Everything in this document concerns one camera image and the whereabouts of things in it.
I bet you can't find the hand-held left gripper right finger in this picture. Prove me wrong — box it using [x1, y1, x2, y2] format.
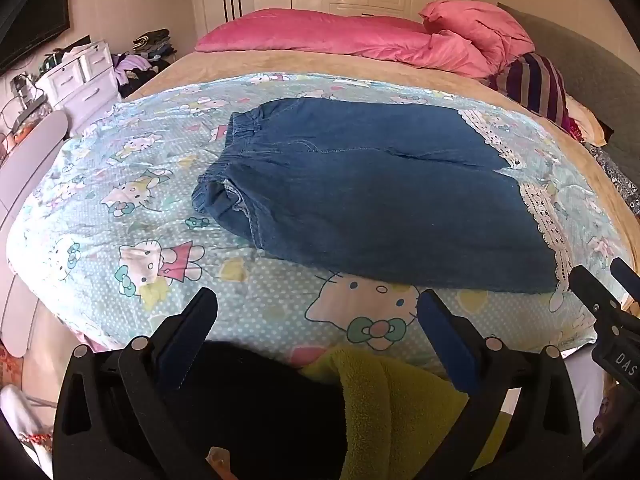
[417, 288, 586, 480]

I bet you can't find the white drawer cabinet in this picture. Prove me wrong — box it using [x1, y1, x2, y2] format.
[37, 40, 121, 131]

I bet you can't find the pile of dark clothes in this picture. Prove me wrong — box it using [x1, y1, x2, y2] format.
[125, 28, 178, 97]

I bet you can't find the cartoon cat printed bed sheet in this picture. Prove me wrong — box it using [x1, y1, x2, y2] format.
[7, 72, 626, 376]

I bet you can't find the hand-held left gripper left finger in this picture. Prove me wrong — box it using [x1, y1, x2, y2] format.
[52, 287, 236, 480]

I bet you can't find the yellow-green fleece cloth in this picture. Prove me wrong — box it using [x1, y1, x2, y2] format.
[300, 345, 516, 480]

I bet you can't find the magenta cloth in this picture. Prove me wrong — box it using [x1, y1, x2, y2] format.
[562, 114, 584, 142]

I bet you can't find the black cloth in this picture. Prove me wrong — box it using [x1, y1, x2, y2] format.
[165, 340, 351, 480]

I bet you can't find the black television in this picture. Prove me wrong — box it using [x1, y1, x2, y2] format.
[0, 0, 71, 73]

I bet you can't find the pink duvet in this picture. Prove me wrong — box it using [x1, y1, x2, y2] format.
[195, 0, 536, 81]

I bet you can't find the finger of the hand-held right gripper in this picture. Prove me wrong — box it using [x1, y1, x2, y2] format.
[569, 264, 623, 333]
[610, 257, 640, 306]

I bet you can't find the blue patterned cloth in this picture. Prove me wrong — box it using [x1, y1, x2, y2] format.
[587, 144, 640, 211]

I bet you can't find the blue denim pants lace trim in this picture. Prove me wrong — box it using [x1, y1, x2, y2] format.
[192, 97, 573, 295]

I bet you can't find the cream pillow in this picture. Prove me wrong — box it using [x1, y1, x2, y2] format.
[565, 95, 607, 144]

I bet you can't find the white bed footboard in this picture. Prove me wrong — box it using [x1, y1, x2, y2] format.
[0, 110, 68, 358]

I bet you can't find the grey upholstered headboard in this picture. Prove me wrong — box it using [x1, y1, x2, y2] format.
[495, 2, 640, 161]

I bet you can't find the cluttered desk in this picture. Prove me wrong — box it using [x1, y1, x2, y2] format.
[0, 72, 53, 161]

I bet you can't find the lilac cloth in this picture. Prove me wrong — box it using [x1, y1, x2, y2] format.
[112, 55, 151, 87]

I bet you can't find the white cloth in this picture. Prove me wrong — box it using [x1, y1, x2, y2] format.
[0, 384, 57, 480]

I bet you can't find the purple striped pillow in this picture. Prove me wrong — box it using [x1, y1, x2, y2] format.
[492, 52, 568, 126]

